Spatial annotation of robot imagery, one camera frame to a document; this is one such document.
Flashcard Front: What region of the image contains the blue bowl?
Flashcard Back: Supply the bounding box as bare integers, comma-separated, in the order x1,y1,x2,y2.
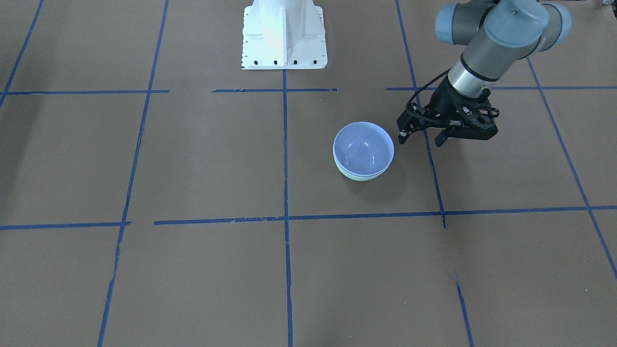
332,121,395,174

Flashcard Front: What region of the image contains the green bowl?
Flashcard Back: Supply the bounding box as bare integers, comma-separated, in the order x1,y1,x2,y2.
335,161,388,182

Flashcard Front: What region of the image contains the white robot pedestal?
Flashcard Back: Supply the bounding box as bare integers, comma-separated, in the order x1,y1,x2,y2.
241,0,328,70

